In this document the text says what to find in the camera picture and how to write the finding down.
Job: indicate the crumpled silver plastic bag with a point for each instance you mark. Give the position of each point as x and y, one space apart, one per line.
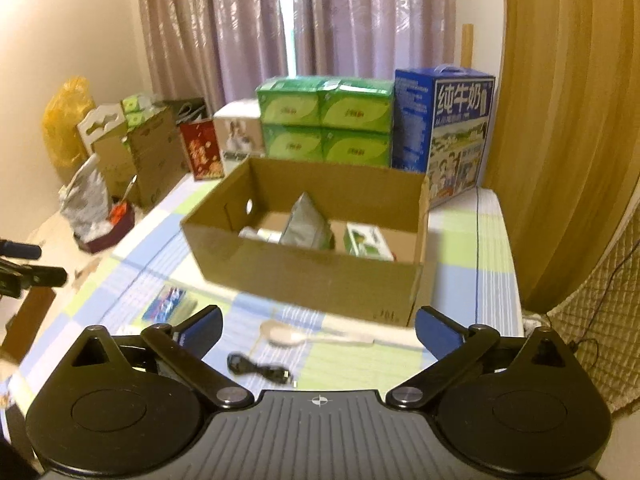
87 195

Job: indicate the blue flat packet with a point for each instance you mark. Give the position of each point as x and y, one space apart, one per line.
167 305

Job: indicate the silver foil pouch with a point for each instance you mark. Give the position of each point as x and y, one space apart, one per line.
305 225

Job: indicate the wooden spoon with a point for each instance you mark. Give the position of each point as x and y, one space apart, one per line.
285 335

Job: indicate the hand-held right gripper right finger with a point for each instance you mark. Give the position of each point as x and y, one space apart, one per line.
437 332

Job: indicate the yellow plastic bag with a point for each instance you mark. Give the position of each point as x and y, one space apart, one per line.
65 120

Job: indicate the dark red box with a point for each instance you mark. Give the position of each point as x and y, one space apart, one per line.
105 240

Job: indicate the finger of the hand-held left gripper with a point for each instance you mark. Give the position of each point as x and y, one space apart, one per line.
20 250
35 276

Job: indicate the red gift box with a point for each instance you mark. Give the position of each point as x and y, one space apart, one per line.
202 152

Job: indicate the blue milk carton box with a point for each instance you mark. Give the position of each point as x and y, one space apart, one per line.
450 130

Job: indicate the white appliance box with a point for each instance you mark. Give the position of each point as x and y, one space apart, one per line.
240 135

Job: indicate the small green white box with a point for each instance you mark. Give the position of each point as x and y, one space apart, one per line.
370 245

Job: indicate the desktop with plaid tablecloth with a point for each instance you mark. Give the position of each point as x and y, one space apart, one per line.
465 260

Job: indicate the dark paper bag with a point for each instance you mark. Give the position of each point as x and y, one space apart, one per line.
187 109

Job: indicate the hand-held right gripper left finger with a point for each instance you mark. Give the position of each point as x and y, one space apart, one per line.
202 332

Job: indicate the pack of green tissue boxes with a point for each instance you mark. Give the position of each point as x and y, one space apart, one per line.
325 120

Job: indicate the white cardboard hanger box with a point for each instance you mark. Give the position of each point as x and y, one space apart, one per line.
100 122

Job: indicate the brown cardboard box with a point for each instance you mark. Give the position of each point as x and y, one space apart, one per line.
300 275

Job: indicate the mauve curtain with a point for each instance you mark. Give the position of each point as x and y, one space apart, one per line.
375 15
210 25

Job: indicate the quilted beige chair cushion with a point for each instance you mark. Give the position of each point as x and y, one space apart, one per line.
600 320

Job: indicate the wooden door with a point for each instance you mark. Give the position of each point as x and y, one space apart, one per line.
565 110

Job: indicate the small green tissue packs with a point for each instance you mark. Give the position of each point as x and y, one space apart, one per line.
137 107

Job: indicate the white bottle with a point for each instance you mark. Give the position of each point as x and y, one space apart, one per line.
257 234

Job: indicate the brown cardboard carton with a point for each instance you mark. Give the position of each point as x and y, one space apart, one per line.
150 160

